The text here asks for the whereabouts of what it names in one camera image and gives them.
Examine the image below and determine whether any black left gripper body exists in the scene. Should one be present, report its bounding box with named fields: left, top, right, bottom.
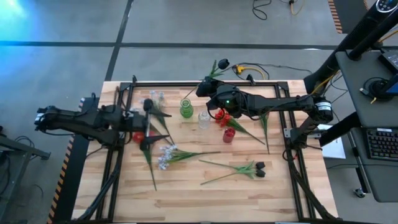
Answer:
left=123, top=110, right=152, bottom=139

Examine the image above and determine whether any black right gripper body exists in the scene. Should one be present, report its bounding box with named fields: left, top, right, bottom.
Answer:
left=213, top=86, right=249, bottom=119

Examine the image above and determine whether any green glass vase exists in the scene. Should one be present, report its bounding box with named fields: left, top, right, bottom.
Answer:
left=179, top=98, right=195, bottom=119

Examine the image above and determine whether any red ribbed glass vase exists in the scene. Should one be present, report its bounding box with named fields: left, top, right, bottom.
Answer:
left=222, top=126, right=236, bottom=144

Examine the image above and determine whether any clear glass vase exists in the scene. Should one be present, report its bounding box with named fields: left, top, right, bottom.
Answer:
left=198, top=111, right=211, bottom=130

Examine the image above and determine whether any black mat with orange stripes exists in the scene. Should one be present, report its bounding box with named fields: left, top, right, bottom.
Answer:
left=46, top=96, right=100, bottom=224
left=326, top=0, right=371, bottom=34

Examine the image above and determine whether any white paper sheet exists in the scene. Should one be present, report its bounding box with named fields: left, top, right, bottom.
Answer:
left=317, top=123, right=346, bottom=160

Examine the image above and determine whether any grey metal table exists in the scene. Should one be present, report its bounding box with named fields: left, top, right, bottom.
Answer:
left=0, top=124, right=52, bottom=224

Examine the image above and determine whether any grey side desk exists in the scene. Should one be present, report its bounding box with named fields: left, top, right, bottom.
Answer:
left=335, top=49, right=398, bottom=203

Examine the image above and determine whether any black tower fan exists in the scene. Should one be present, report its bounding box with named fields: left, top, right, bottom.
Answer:
left=303, top=0, right=398, bottom=94

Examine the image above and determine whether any black round stand base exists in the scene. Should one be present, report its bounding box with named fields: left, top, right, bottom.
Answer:
left=363, top=77, right=394, bottom=102

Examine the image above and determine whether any black backlit keyboard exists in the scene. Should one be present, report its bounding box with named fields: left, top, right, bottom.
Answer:
left=366, top=128, right=398, bottom=162

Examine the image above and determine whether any black laptop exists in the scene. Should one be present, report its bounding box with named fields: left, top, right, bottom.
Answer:
left=377, top=49, right=398, bottom=74

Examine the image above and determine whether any yellow floor cable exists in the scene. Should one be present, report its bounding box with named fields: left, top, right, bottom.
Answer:
left=231, top=63, right=268, bottom=81

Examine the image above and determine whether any silver arm base bracket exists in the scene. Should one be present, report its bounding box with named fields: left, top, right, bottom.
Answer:
left=282, top=127, right=323, bottom=140

